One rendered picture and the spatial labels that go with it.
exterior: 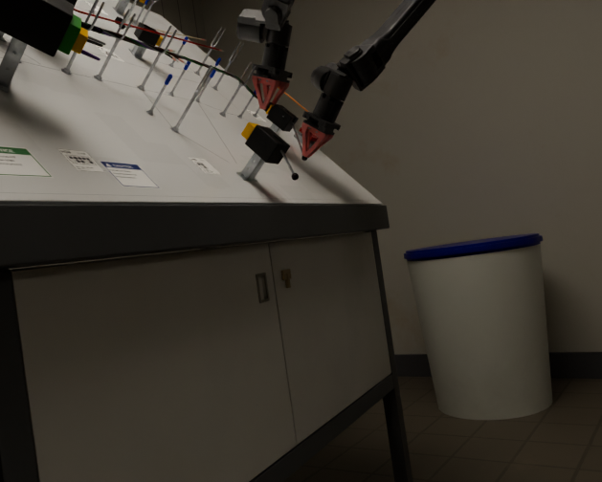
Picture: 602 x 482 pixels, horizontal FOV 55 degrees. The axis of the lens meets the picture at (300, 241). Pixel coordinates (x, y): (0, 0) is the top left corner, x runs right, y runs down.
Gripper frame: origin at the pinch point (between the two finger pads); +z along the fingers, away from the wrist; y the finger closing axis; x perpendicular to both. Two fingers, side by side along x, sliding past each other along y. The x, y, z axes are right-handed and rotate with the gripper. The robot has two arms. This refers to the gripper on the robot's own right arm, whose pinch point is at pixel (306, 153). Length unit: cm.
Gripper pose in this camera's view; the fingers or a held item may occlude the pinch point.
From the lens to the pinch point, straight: 141.9
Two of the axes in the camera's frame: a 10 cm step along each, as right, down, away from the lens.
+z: -4.1, 8.6, 2.8
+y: -3.8, 1.2, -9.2
